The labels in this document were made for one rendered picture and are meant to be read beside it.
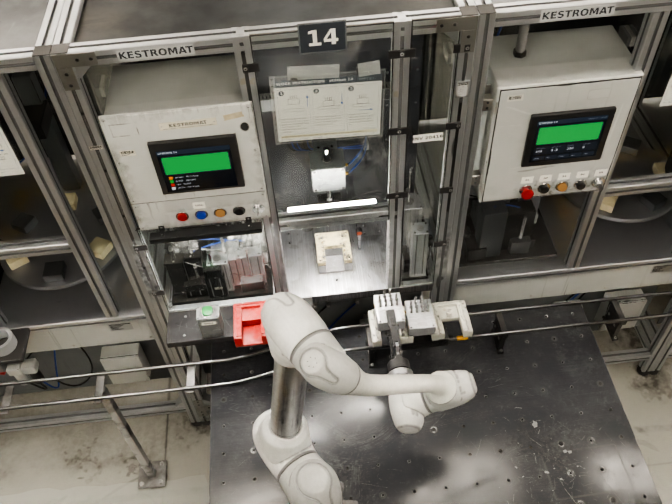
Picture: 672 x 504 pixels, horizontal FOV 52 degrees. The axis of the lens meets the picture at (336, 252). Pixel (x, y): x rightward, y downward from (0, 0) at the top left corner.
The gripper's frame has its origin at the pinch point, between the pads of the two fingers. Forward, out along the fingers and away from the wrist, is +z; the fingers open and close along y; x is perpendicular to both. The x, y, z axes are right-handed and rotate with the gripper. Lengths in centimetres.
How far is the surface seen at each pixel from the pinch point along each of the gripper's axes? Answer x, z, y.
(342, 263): 14.2, 32.5, -5.4
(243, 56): 38, 22, 100
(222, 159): 49, 16, 69
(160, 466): 103, -4, -94
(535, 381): -53, -15, -28
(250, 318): 50, 8, -1
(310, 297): 27.7, 18.1, -5.7
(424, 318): -12.6, 2.3, -3.5
